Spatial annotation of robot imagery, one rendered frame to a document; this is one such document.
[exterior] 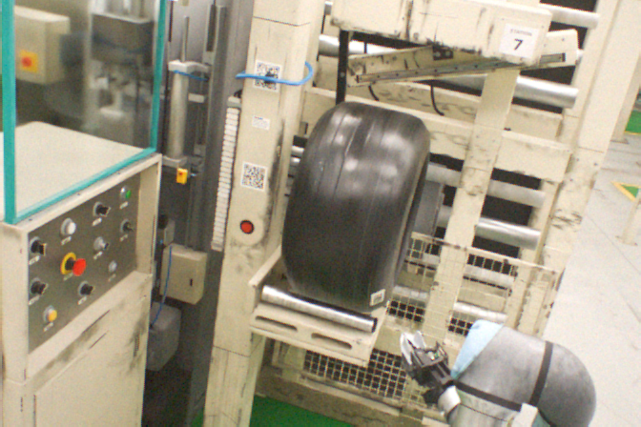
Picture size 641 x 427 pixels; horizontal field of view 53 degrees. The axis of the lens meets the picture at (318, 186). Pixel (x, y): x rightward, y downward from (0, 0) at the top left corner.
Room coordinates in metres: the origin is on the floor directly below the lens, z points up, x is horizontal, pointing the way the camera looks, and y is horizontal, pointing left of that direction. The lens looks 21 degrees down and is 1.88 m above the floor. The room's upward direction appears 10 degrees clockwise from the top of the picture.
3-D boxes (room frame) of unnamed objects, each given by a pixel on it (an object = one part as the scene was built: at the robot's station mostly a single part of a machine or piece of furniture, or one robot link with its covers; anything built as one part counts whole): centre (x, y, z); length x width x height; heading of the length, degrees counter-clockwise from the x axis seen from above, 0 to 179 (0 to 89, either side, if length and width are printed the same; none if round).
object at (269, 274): (1.77, 0.09, 0.90); 0.40 x 0.03 x 0.10; 167
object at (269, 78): (1.77, 0.17, 1.51); 0.19 x 0.19 x 0.06; 77
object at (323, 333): (1.59, -0.05, 0.83); 0.36 x 0.09 x 0.06; 77
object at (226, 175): (1.75, 0.26, 1.19); 0.05 x 0.04 x 0.48; 167
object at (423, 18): (1.99, -0.27, 1.71); 0.61 x 0.25 x 0.15; 77
